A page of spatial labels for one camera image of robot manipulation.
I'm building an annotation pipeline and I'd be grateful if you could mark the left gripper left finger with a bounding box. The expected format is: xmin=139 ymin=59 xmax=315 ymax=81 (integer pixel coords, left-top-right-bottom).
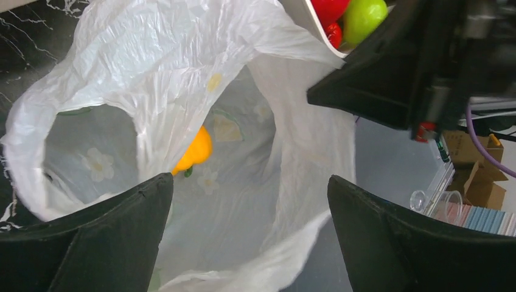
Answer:
xmin=1 ymin=173 xmax=173 ymax=291

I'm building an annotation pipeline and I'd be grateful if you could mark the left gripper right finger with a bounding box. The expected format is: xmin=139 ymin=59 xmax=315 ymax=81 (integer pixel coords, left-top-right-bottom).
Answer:
xmin=327 ymin=175 xmax=515 ymax=291

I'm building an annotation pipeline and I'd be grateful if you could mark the white fruit basket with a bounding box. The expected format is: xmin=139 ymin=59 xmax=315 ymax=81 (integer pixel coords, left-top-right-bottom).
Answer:
xmin=281 ymin=0 xmax=395 ymax=57

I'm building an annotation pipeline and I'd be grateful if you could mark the white plastic grocery bag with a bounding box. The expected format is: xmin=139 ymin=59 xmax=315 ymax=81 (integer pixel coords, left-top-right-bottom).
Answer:
xmin=1 ymin=1 xmax=355 ymax=291

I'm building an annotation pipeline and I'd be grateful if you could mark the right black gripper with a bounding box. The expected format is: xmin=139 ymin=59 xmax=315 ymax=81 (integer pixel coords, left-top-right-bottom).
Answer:
xmin=307 ymin=1 xmax=515 ymax=137

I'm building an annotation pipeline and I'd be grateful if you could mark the red pomegranate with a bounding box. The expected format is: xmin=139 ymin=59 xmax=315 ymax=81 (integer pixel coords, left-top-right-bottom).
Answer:
xmin=311 ymin=0 xmax=351 ymax=27

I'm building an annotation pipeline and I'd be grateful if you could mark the orange yellow bell pepper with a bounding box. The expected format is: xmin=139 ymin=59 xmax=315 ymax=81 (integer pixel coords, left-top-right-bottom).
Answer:
xmin=172 ymin=126 xmax=213 ymax=176

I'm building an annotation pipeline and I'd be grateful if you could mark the green lime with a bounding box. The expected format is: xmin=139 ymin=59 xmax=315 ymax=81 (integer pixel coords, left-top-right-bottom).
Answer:
xmin=343 ymin=0 xmax=389 ymax=45

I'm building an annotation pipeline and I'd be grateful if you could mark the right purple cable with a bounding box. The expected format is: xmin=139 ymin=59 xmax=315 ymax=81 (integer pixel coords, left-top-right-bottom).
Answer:
xmin=465 ymin=105 xmax=516 ymax=179

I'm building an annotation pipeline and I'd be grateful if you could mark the small red fruit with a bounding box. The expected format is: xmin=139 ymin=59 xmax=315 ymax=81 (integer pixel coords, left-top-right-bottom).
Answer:
xmin=324 ymin=22 xmax=343 ymax=49

